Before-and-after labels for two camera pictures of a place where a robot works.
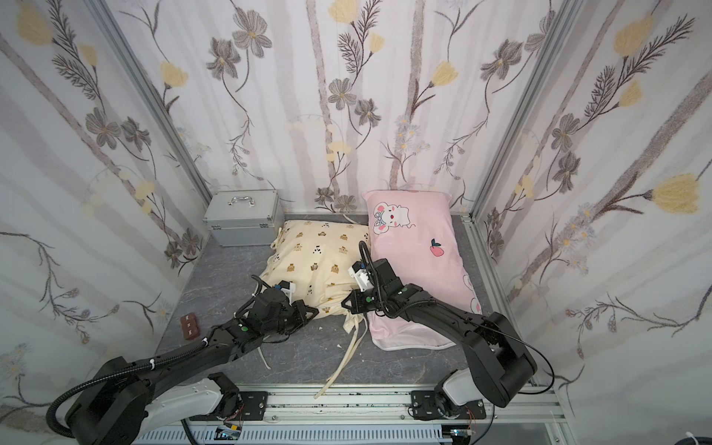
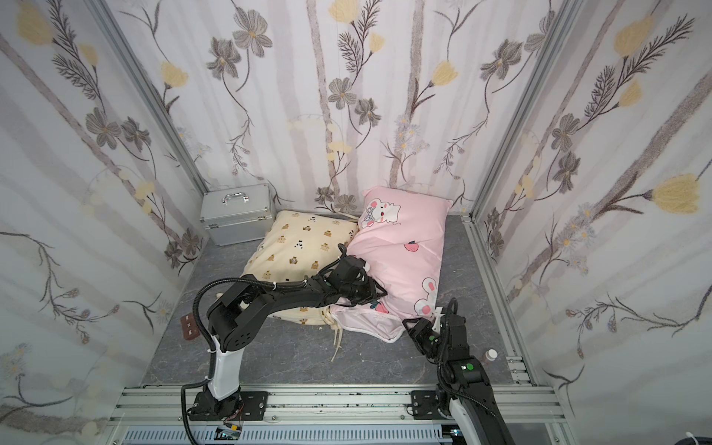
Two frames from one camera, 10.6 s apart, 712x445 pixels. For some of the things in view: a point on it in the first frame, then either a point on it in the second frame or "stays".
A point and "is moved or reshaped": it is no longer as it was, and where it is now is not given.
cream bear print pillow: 314,257 is moved or reshaped
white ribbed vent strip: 297,435 stays
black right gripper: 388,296 to 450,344
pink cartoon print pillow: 417,232 is moved or reshaped
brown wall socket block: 190,325 stays
